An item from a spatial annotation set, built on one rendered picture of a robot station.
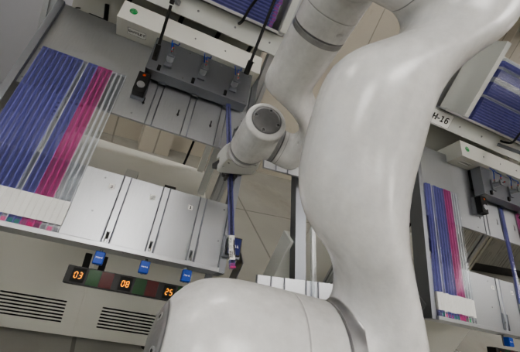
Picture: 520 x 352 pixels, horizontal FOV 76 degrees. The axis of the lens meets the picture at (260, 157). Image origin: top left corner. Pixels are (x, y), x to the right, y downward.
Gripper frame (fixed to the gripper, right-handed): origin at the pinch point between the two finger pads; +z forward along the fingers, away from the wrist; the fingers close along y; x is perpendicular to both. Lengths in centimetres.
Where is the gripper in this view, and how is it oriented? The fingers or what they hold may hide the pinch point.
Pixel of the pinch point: (230, 173)
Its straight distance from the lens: 93.5
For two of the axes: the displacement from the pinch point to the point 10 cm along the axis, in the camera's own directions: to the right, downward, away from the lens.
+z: -3.1, 3.8, 8.7
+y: -9.5, -1.0, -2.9
